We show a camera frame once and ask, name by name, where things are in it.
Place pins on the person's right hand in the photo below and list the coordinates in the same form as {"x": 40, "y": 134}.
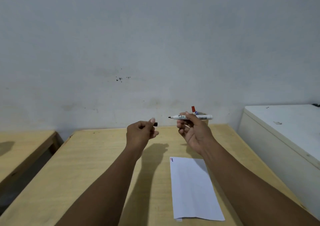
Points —
{"x": 197, "y": 135}

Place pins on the person's left hand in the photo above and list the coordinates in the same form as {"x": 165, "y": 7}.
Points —
{"x": 138, "y": 135}

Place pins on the black marker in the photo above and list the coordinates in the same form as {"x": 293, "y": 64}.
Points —
{"x": 205, "y": 117}

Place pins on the white paper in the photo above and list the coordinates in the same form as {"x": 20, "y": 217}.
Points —
{"x": 192, "y": 190}

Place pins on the person's right forearm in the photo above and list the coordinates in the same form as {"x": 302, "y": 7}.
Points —
{"x": 250, "y": 190}

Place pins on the person's left forearm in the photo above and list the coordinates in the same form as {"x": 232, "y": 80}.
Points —
{"x": 105, "y": 193}

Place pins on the wooden pen holder cup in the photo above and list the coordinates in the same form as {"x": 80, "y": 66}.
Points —
{"x": 205, "y": 122}

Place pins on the white cabinet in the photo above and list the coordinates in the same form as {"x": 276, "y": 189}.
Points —
{"x": 287, "y": 138}

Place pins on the light wooden side table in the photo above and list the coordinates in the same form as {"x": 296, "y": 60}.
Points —
{"x": 22, "y": 148}

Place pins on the small black object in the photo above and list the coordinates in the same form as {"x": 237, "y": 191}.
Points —
{"x": 316, "y": 105}

